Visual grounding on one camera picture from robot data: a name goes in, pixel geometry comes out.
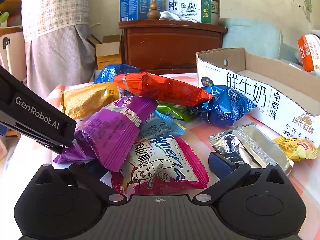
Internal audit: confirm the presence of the plaid cloth cover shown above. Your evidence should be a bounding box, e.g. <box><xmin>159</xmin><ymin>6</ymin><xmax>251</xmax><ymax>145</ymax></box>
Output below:
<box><xmin>20</xmin><ymin>0</ymin><xmax>97</xmax><ymax>100</ymax></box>

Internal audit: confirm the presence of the dark wooden nightstand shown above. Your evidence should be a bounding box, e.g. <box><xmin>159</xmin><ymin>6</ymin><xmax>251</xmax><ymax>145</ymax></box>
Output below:
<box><xmin>118</xmin><ymin>19</ymin><xmax>228</xmax><ymax>75</ymax></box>

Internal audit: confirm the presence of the orange and white bag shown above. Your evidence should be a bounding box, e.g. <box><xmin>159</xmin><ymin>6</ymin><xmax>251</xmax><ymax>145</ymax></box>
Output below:
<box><xmin>297</xmin><ymin>34</ymin><xmax>320</xmax><ymax>74</ymax></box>

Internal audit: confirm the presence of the blue foil snack packet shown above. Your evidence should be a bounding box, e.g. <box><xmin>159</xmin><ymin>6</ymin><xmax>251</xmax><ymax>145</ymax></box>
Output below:
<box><xmin>94</xmin><ymin>64</ymin><xmax>141</xmax><ymax>84</ymax></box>
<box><xmin>192</xmin><ymin>85</ymin><xmax>258</xmax><ymax>127</ymax></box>

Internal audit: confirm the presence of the small yellow snack packet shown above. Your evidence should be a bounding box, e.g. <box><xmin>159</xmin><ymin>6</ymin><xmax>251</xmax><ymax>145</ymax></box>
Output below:
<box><xmin>272</xmin><ymin>135</ymin><xmax>320</xmax><ymax>162</ymax></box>

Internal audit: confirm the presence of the white work glove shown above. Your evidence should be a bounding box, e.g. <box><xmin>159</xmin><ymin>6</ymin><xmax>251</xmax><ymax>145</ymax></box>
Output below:
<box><xmin>159</xmin><ymin>10</ymin><xmax>188</xmax><ymax>22</ymax></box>

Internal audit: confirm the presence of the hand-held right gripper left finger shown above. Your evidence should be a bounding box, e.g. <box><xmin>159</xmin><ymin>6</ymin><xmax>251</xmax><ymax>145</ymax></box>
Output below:
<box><xmin>35</xmin><ymin>162</ymin><xmax>128</xmax><ymax>204</ymax></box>

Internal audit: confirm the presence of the white and green milk carton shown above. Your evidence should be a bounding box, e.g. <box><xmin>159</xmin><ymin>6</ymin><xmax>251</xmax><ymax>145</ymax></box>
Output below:
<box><xmin>166</xmin><ymin>0</ymin><xmax>220</xmax><ymax>25</ymax></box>

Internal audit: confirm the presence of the purple snack packet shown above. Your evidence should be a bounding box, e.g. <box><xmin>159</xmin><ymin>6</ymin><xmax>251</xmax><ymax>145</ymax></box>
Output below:
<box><xmin>53</xmin><ymin>96</ymin><xmax>158</xmax><ymax>173</ymax></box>

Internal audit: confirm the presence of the blue carton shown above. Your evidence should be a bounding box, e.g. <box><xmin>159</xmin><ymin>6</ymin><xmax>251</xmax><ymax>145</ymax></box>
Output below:
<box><xmin>120</xmin><ymin>0</ymin><xmax>163</xmax><ymax>22</ymax></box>

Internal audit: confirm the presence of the wooden gourd ornament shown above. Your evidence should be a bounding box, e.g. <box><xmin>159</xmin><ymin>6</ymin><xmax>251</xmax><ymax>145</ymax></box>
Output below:
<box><xmin>147</xmin><ymin>0</ymin><xmax>161</xmax><ymax>20</ymax></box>

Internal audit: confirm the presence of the pink and white snack packet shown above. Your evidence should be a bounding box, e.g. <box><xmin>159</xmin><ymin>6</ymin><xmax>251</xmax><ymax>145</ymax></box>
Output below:
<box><xmin>111</xmin><ymin>135</ymin><xmax>210</xmax><ymax>195</ymax></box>

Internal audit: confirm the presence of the small yellow cardboard box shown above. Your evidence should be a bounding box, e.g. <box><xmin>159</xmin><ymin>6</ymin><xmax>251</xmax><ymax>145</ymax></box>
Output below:
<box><xmin>87</xmin><ymin>34</ymin><xmax>122</xmax><ymax>70</ymax></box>

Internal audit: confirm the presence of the pink checked tablecloth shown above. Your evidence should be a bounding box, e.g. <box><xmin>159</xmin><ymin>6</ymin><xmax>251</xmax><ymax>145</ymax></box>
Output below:
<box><xmin>5</xmin><ymin>73</ymin><xmax>320</xmax><ymax>240</ymax></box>

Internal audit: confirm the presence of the silver foil snack packet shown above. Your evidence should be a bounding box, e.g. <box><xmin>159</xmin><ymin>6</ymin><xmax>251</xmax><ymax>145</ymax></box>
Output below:
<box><xmin>209</xmin><ymin>122</ymin><xmax>294</xmax><ymax>175</ymax></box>

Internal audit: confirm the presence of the light blue snack packet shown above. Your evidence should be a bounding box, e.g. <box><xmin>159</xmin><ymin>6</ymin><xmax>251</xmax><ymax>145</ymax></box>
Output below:
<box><xmin>140</xmin><ymin>110</ymin><xmax>186</xmax><ymax>140</ymax></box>

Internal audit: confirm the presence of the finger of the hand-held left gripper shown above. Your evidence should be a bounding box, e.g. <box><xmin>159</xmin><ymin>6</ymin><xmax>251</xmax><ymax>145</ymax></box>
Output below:
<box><xmin>36</xmin><ymin>140</ymin><xmax>73</xmax><ymax>155</ymax></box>

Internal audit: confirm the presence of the gold yellow snack packet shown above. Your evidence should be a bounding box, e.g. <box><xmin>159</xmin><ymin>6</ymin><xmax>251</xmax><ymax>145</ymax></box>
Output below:
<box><xmin>61</xmin><ymin>82</ymin><xmax>120</xmax><ymax>120</ymax></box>

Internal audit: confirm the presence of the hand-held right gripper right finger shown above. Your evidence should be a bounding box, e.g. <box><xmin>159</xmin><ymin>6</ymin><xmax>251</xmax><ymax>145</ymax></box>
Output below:
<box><xmin>192</xmin><ymin>151</ymin><xmax>288</xmax><ymax>204</ymax></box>

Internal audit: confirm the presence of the green snack packet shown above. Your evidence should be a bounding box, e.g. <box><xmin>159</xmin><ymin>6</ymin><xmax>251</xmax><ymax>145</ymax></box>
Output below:
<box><xmin>156</xmin><ymin>101</ymin><xmax>193</xmax><ymax>123</ymax></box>

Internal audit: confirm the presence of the orange-red snack packet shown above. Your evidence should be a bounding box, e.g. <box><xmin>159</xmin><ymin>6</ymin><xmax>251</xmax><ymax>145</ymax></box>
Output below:
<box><xmin>114</xmin><ymin>72</ymin><xmax>214</xmax><ymax>107</ymax></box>

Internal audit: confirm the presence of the green potted plant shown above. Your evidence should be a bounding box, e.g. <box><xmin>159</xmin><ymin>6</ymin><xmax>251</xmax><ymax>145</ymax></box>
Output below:
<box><xmin>0</xmin><ymin>0</ymin><xmax>22</xmax><ymax>28</ymax></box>

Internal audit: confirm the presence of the white printed cardboard box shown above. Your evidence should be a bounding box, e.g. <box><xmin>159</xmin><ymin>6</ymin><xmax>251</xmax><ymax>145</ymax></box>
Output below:
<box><xmin>196</xmin><ymin>47</ymin><xmax>320</xmax><ymax>140</ymax></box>

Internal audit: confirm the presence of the light blue sofa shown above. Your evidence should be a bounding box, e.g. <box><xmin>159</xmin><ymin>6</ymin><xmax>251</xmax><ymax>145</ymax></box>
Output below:
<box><xmin>221</xmin><ymin>17</ymin><xmax>320</xmax><ymax>65</ymax></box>

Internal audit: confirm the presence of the plant wall sticker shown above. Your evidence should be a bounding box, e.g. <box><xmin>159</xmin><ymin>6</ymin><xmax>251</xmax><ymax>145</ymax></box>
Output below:
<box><xmin>297</xmin><ymin>0</ymin><xmax>314</xmax><ymax>23</ymax></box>

